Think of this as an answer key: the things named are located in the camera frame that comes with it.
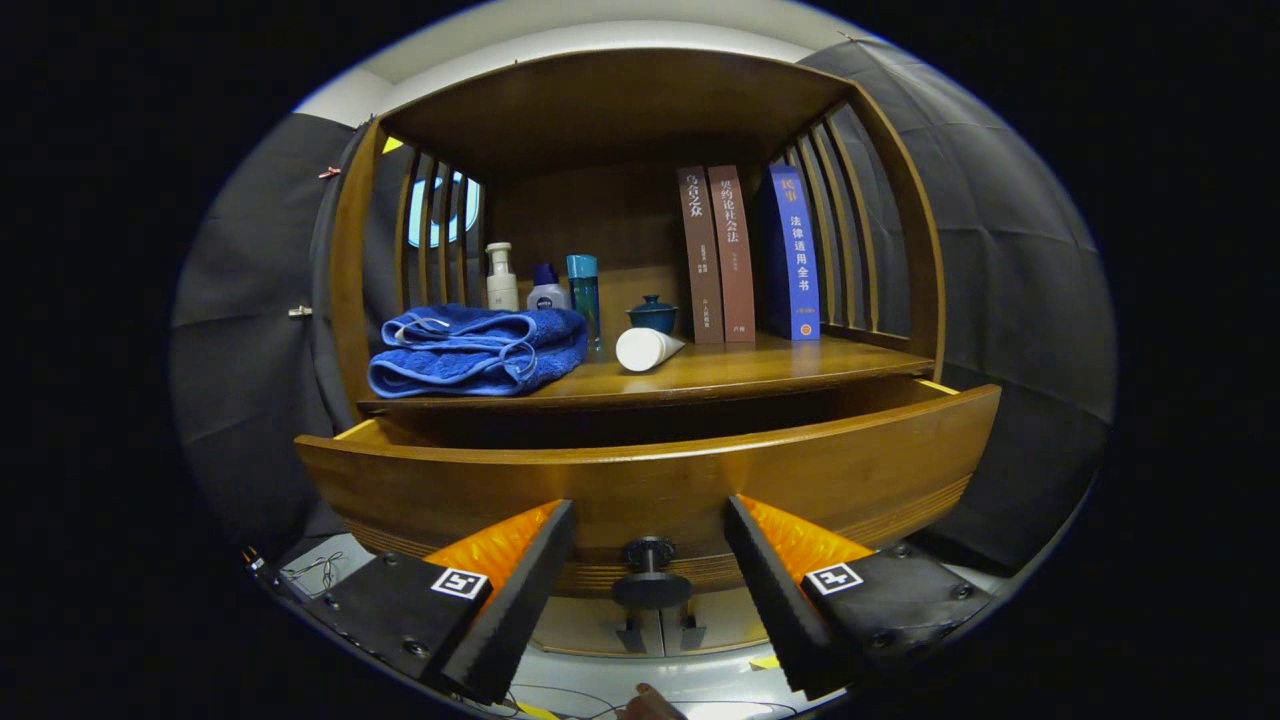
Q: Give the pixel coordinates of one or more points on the wooden cabinet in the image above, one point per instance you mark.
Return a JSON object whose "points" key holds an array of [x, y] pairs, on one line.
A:
{"points": [[600, 110]]}

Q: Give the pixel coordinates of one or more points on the white facial cleanser tube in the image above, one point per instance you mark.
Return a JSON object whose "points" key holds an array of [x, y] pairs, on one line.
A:
{"points": [[642, 349]]}

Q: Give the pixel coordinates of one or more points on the dark brown book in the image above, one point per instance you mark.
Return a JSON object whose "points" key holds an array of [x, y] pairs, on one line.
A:
{"points": [[702, 260]]}

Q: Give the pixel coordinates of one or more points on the wooden cabinet door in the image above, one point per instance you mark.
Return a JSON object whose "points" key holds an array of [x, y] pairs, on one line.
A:
{"points": [[720, 620], [580, 625]]}

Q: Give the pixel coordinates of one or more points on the wooden drawer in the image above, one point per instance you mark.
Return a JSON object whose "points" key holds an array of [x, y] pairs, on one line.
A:
{"points": [[650, 480]]}

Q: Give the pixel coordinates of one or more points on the white pump bottle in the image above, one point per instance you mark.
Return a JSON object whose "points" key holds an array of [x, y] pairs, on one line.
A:
{"points": [[502, 290]]}

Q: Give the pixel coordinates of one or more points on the reddish brown book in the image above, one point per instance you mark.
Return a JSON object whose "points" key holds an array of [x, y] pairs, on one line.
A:
{"points": [[733, 260]]}

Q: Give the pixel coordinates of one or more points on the white blue-capped lotion bottle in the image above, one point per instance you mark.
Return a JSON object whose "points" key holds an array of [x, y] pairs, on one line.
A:
{"points": [[547, 295]]}

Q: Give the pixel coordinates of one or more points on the blue book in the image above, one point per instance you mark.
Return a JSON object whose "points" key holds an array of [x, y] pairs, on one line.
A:
{"points": [[797, 260]]}

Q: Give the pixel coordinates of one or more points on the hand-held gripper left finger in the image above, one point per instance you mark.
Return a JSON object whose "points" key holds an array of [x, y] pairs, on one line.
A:
{"points": [[520, 610]]}

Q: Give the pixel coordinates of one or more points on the blue folded towel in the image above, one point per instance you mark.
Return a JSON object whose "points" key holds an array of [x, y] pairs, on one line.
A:
{"points": [[470, 355]]}

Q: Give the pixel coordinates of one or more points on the tall teal bottle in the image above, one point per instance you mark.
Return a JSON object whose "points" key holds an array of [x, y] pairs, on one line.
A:
{"points": [[584, 300]]}

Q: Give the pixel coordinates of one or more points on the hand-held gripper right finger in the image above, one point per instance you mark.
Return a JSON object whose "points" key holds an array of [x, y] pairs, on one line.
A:
{"points": [[775, 600]]}

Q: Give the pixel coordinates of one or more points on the blue lidded teacup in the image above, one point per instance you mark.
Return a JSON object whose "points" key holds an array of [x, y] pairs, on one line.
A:
{"points": [[653, 315]]}

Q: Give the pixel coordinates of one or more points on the wooden countertop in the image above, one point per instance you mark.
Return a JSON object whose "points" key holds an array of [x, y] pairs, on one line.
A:
{"points": [[760, 365]]}

